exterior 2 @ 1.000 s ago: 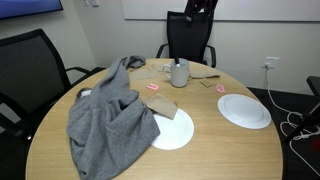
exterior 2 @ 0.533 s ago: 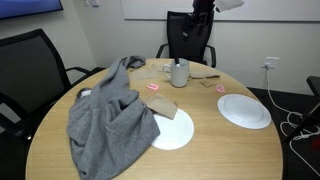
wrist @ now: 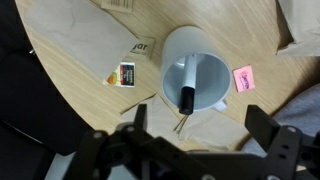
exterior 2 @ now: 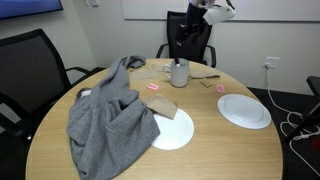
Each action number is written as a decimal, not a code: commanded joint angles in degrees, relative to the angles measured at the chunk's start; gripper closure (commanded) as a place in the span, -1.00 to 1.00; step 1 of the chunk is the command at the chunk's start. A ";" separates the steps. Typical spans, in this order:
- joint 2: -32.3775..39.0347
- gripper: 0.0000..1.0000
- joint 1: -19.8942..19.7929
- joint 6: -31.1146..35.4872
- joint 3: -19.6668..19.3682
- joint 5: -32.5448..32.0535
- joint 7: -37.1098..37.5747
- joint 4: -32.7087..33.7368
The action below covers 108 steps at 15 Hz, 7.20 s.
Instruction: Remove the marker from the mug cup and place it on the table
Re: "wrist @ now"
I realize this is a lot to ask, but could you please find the red yellow tea packet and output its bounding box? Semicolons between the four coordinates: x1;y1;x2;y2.
102;61;137;89

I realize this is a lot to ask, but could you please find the grey sweater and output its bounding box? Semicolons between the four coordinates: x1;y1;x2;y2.
240;83;320;158

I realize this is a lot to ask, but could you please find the folded brown paper napkin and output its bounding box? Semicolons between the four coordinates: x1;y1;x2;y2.
275;0;320;57

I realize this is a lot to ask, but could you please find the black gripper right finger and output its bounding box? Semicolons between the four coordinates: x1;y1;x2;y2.
244;104;303;158

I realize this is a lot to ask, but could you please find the brown napkin front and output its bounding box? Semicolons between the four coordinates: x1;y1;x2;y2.
22;0;140;83

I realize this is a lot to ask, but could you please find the brown sugar packet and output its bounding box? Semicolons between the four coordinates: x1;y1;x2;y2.
127;35;156;61
100;0;135;14

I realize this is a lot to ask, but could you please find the white marker with black cap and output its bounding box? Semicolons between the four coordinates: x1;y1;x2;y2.
178;54;198;116

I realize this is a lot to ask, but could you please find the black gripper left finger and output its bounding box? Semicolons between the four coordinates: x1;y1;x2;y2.
114;103;158;145

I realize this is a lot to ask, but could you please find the pink sweetener packet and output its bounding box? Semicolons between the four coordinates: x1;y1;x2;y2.
232;64;257;94

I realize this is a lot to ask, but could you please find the white ceramic mug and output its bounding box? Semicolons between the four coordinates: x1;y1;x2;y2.
160;25;232;113

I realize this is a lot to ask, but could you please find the black mesh office chair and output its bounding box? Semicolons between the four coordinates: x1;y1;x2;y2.
0;46;96;158

